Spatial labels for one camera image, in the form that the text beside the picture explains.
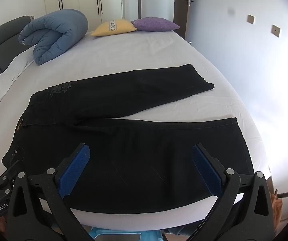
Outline white bed mattress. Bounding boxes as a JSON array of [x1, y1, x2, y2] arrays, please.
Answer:
[[0, 29, 275, 232]]

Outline orange brown cloth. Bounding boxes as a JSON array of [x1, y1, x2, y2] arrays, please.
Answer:
[[266, 176, 283, 230]]

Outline purple cushion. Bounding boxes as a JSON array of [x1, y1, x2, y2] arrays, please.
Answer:
[[132, 17, 180, 32]]

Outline yellow cushion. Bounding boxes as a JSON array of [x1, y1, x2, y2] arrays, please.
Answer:
[[91, 19, 137, 37]]

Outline dark brown door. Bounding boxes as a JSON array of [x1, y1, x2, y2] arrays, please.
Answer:
[[173, 0, 193, 39]]

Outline wall switch plate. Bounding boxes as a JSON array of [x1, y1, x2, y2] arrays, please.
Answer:
[[271, 25, 280, 37], [247, 15, 255, 25]]

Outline blue rolled duvet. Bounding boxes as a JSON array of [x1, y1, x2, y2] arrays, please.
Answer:
[[18, 9, 88, 65]]

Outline dark grey headboard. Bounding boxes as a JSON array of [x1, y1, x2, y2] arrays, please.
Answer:
[[0, 16, 34, 74]]

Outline black denim pants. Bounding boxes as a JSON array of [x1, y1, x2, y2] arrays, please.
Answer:
[[9, 64, 254, 214]]

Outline person left hand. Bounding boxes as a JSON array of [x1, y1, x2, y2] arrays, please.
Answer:
[[0, 216, 7, 234]]

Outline wall switch plate far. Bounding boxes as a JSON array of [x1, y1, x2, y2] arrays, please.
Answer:
[[247, 15, 255, 25]]

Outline wall switch plate near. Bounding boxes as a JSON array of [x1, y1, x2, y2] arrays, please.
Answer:
[[271, 25, 280, 37]]

